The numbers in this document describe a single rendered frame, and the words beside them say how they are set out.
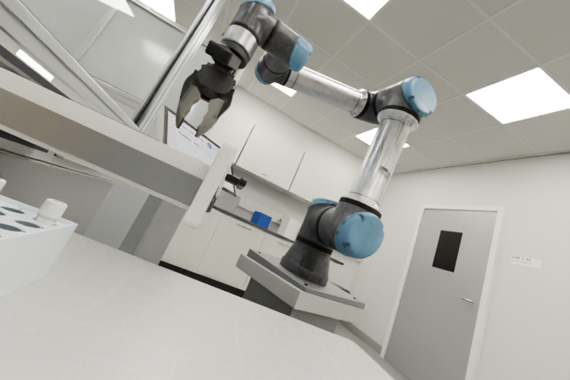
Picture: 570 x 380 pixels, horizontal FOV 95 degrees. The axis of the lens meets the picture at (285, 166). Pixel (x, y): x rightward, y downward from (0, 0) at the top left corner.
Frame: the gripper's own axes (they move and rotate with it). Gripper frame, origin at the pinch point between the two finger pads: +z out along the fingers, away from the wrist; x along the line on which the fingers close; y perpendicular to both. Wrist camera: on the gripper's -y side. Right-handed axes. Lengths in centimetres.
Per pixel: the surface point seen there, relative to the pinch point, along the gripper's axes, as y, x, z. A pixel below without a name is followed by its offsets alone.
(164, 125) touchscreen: 70, 26, -12
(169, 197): -18.6, -6.3, 13.5
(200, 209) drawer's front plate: -20.5, -10.3, 13.3
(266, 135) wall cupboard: 326, -29, -119
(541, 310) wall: 134, -308, -23
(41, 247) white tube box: -33.5, -3.9, 18.7
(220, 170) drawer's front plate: -20.5, -10.3, 8.3
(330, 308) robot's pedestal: 13, -48, 23
